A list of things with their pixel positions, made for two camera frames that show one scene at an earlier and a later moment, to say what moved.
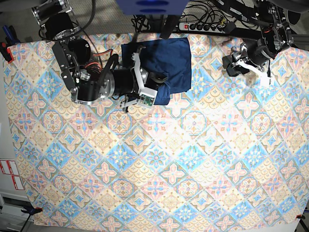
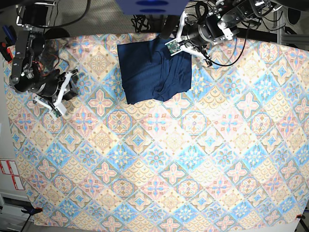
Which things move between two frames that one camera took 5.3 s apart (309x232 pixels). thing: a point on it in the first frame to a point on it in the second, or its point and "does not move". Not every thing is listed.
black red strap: x=170 y=24 does not move
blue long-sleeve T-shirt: x=170 y=57 does not move
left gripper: x=121 y=81 to x=50 y=86
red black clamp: x=6 y=52 does not move
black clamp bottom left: x=30 y=210 does not move
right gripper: x=256 y=55 to x=198 y=35
